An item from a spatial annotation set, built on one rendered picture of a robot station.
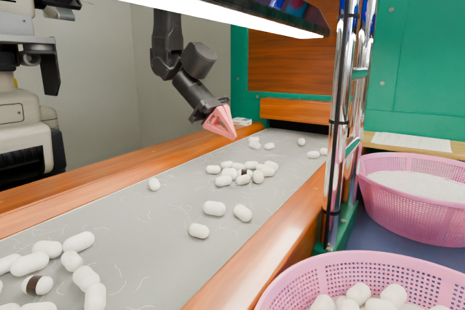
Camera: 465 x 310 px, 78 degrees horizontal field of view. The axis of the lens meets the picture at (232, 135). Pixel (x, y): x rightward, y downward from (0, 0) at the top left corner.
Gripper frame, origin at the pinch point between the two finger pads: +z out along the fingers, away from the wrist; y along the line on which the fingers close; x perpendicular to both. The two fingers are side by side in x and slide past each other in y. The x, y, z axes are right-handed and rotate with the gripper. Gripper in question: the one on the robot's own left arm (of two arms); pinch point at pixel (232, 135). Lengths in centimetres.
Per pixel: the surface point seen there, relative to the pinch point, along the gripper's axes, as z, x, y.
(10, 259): 1.6, 5.6, -43.5
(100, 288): 11.4, -2.9, -40.5
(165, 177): -1.6, 11.0, -13.6
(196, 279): 17.1, -5.3, -32.8
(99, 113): -131, 149, 90
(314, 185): 19.2, -10.1, -5.8
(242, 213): 14.8, -5.3, -19.9
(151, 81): -130, 114, 130
